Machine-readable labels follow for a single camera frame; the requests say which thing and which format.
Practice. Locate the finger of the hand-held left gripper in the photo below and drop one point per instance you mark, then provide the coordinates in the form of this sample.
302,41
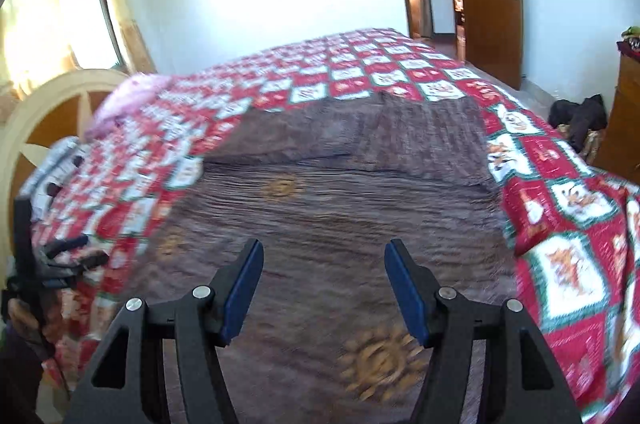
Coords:
65,245
87,263

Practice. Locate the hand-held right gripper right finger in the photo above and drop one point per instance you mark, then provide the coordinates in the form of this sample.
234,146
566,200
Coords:
407,294

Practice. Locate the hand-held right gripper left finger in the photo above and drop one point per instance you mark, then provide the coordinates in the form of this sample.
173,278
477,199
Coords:
244,291

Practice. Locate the brown knit sweater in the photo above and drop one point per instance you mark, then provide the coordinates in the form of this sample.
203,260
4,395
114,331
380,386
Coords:
325,214

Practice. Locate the pile of dark clothes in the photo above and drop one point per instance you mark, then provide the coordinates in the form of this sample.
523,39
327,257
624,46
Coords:
580,114

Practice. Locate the grey printed cloth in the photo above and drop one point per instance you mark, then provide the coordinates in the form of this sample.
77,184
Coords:
55,164

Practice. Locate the cream wooden bed headboard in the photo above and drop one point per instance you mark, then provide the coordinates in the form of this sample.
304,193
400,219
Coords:
30,119

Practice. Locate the pink pillow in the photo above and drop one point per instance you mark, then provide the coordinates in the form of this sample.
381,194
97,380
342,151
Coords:
130,99

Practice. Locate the red printed checked blanket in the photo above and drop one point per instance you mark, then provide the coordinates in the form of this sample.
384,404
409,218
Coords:
565,204

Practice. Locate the brown floral cloth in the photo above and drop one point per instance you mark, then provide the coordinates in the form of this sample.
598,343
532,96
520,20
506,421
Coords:
595,144

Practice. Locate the window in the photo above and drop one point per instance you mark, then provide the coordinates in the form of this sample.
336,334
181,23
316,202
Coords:
80,4

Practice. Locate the wooden cabinet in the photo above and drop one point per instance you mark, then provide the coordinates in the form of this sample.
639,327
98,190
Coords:
625,119

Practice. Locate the green folded cloth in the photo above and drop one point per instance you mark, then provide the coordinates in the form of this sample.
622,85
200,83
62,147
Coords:
632,32

